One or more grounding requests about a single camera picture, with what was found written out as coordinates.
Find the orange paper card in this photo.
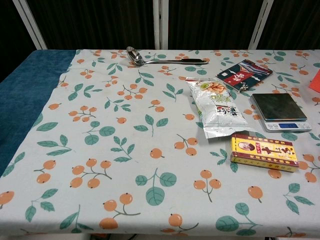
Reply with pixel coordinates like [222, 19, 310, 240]
[308, 74, 320, 91]

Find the white snack bag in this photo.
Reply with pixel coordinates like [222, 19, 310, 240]
[184, 76, 256, 140]

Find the steel ladle black handle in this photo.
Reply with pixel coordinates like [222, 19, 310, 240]
[126, 46, 210, 67]

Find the dark red-black snack packet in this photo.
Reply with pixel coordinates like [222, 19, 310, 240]
[216, 59, 274, 94]

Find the white frame post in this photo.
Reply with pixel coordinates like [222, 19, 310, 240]
[152, 0, 170, 50]
[14, 0, 48, 50]
[248, 0, 273, 50]

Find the yellow patterned snack box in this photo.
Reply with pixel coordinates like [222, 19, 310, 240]
[229, 133, 300, 173]

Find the floral fruit print tablecloth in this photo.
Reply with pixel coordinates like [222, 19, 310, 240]
[0, 49, 320, 237]

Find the blue table cover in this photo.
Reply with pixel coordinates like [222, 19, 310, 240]
[0, 49, 77, 177]

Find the silver digital kitchen scale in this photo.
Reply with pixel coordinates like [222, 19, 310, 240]
[249, 92, 313, 133]

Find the black pleated curtain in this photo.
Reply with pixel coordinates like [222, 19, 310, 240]
[0, 0, 320, 52]

